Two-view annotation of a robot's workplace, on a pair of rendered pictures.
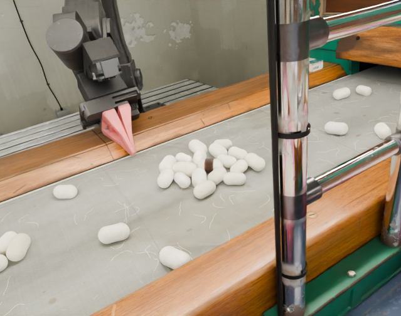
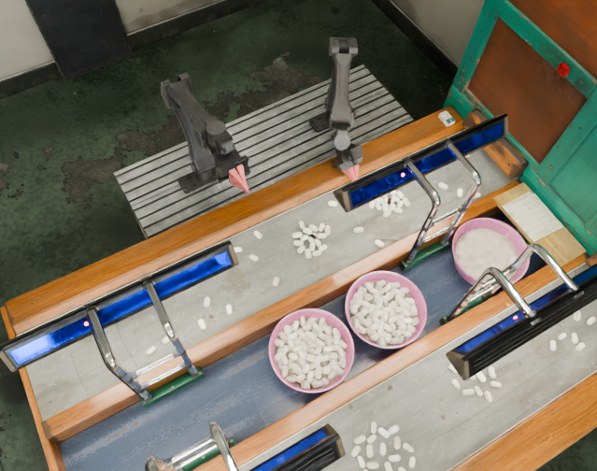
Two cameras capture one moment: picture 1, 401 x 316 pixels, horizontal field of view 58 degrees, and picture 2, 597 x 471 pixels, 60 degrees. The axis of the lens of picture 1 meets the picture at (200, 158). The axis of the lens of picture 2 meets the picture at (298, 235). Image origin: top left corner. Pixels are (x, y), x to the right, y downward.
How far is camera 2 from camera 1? 151 cm
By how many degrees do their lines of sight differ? 34
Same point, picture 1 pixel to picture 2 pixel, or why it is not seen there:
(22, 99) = not seen: outside the picture
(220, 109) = (393, 154)
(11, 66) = not seen: outside the picture
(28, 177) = (313, 192)
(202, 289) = (389, 256)
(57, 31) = (339, 139)
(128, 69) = not seen: hidden behind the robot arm
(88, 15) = (345, 115)
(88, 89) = (343, 158)
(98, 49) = (356, 152)
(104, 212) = (349, 217)
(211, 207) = (389, 222)
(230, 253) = (396, 246)
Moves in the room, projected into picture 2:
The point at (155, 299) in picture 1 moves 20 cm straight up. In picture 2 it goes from (377, 257) to (389, 228)
